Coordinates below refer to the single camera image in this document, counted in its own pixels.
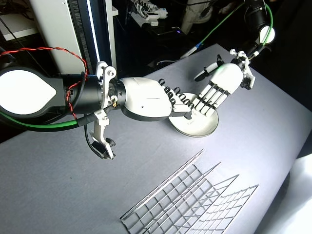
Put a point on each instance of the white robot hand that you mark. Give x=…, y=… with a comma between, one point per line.
x=226, y=75
x=146, y=97

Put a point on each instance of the person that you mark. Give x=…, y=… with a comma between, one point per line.
x=195, y=14

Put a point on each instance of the black box with blue light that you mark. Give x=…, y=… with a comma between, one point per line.
x=170, y=33

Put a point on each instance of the white spare robot hand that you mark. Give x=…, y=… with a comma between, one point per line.
x=151, y=15

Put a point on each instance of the grey table cloth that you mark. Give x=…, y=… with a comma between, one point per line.
x=73, y=182

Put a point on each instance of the white robot torso column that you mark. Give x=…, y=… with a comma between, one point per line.
x=53, y=29

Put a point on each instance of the white shelf board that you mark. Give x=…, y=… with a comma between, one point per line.
x=17, y=29

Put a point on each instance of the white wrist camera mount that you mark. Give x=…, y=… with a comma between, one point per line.
x=248, y=78
x=102, y=131

